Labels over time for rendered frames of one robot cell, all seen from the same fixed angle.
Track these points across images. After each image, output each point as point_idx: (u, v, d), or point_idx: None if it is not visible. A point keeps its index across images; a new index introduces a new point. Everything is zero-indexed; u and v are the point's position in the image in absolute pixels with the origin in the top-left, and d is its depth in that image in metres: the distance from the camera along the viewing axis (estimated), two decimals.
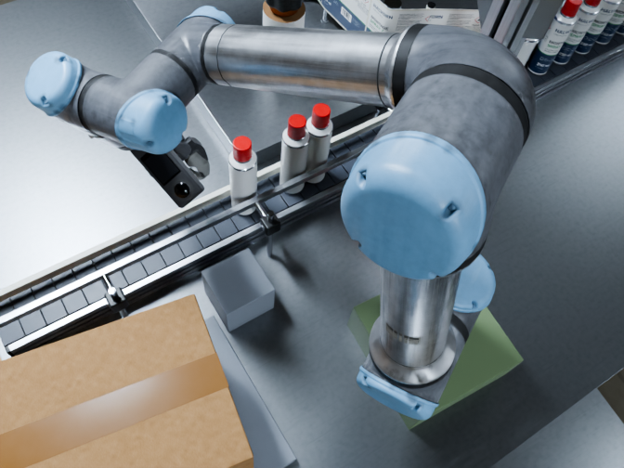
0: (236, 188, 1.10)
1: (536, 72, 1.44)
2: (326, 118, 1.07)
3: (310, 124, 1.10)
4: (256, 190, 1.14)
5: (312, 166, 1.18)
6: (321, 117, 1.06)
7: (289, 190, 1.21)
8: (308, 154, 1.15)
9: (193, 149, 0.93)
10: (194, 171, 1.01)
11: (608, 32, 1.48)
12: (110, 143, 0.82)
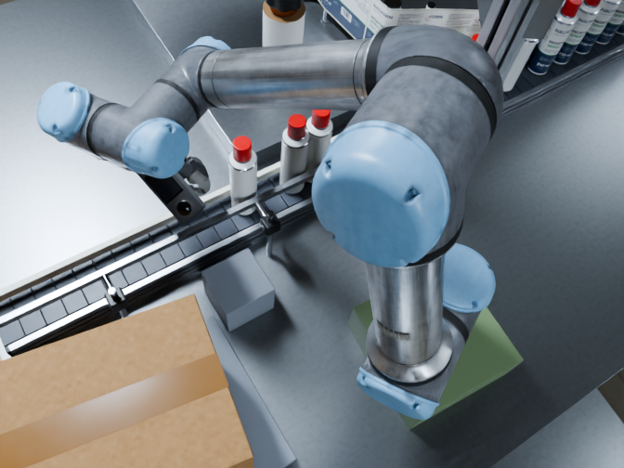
0: (236, 188, 1.10)
1: (536, 72, 1.44)
2: (326, 118, 1.07)
3: (310, 124, 1.10)
4: (256, 190, 1.14)
5: (312, 166, 1.18)
6: (321, 117, 1.06)
7: (289, 190, 1.21)
8: (308, 154, 1.15)
9: (194, 167, 0.98)
10: (195, 188, 1.05)
11: (608, 32, 1.48)
12: (117, 164, 0.86)
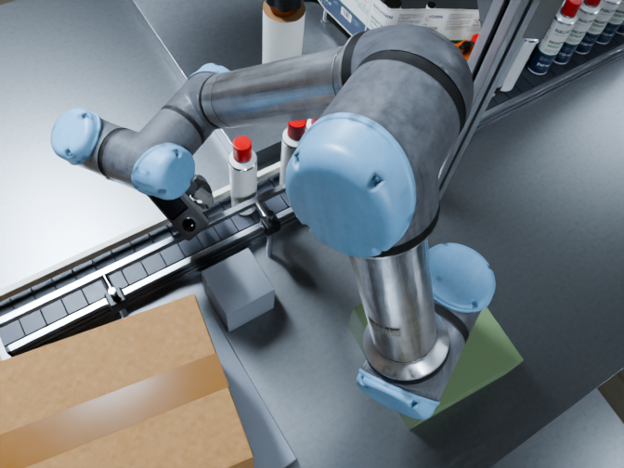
0: (236, 188, 1.10)
1: (536, 72, 1.44)
2: None
3: (310, 124, 1.10)
4: (256, 190, 1.14)
5: None
6: None
7: None
8: None
9: (199, 185, 1.02)
10: (200, 203, 1.10)
11: (608, 32, 1.48)
12: (125, 185, 0.91)
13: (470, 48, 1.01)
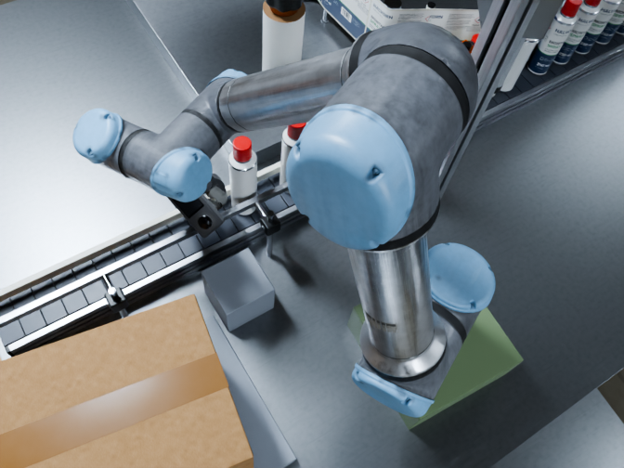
0: (236, 188, 1.10)
1: (536, 72, 1.44)
2: None
3: None
4: (256, 190, 1.14)
5: None
6: None
7: (289, 190, 1.21)
8: None
9: (214, 183, 1.04)
10: (214, 201, 1.12)
11: (608, 32, 1.48)
12: None
13: (470, 48, 1.01)
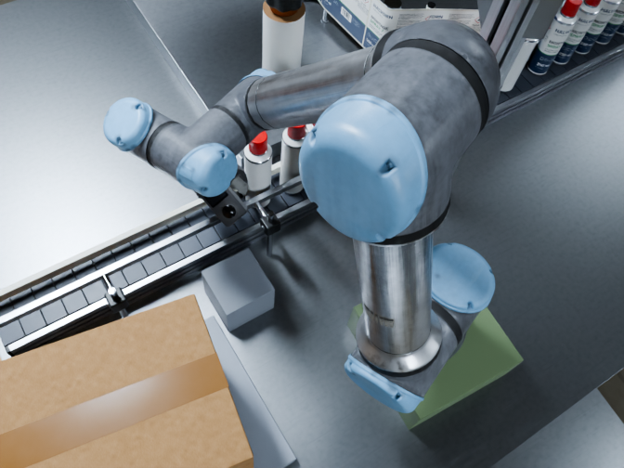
0: (251, 182, 1.11)
1: (536, 72, 1.44)
2: None
3: (310, 124, 1.10)
4: (270, 183, 1.15)
5: None
6: None
7: (289, 190, 1.21)
8: None
9: (236, 174, 1.06)
10: (234, 191, 1.13)
11: (608, 32, 1.48)
12: None
13: None
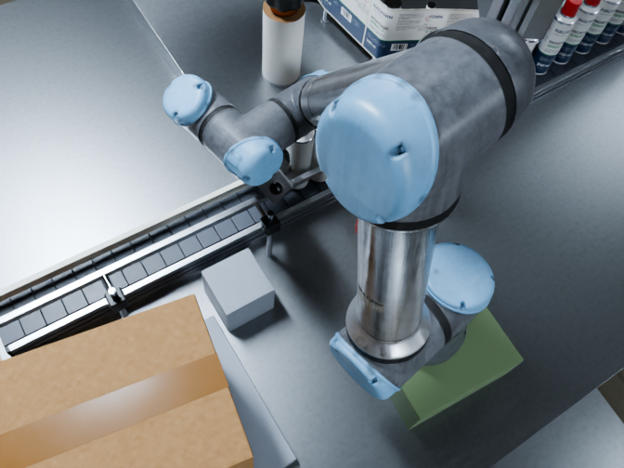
0: (292, 162, 1.14)
1: (536, 72, 1.44)
2: None
3: None
4: (310, 164, 1.18)
5: None
6: None
7: (316, 178, 1.23)
8: None
9: None
10: None
11: (608, 32, 1.48)
12: None
13: None
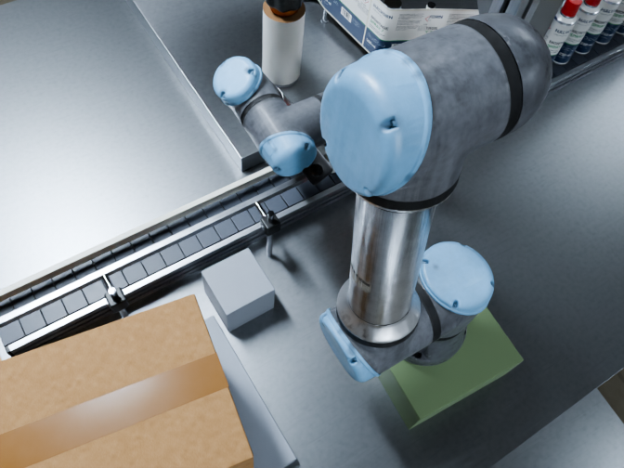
0: None
1: None
2: None
3: None
4: None
5: None
6: None
7: None
8: None
9: None
10: None
11: (608, 32, 1.48)
12: None
13: None
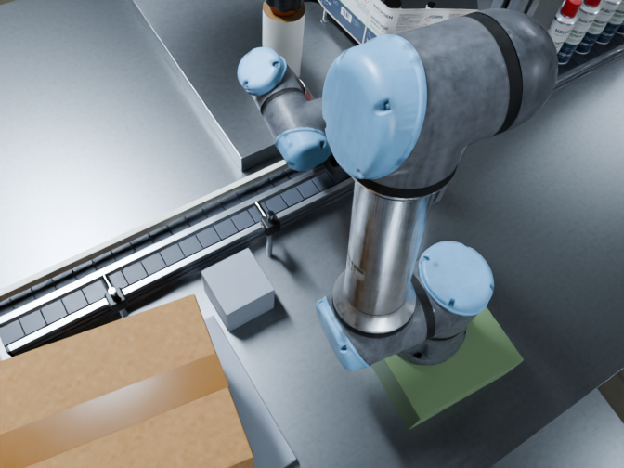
0: None
1: None
2: None
3: None
4: None
5: None
6: None
7: None
8: None
9: None
10: None
11: (608, 32, 1.48)
12: None
13: None
